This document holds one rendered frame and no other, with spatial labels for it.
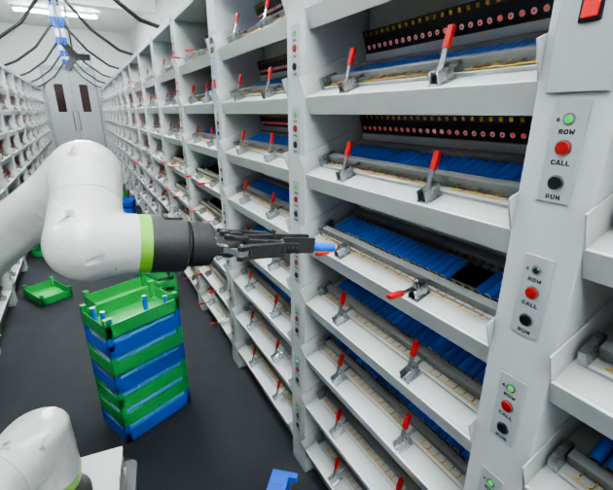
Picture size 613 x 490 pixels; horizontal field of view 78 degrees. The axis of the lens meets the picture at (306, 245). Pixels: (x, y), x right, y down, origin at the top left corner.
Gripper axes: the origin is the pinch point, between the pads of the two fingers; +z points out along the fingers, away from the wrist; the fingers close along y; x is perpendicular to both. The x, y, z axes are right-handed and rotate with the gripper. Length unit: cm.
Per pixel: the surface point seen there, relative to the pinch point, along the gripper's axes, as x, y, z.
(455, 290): 3.5, -18.8, 25.0
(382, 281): 8.0, -2.7, 22.0
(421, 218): -8.5, -12.1, 19.2
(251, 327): 65, 83, 31
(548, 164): -20.4, -33.4, 16.2
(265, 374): 85, 74, 36
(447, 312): 7.5, -19.7, 22.9
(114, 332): 57, 77, -26
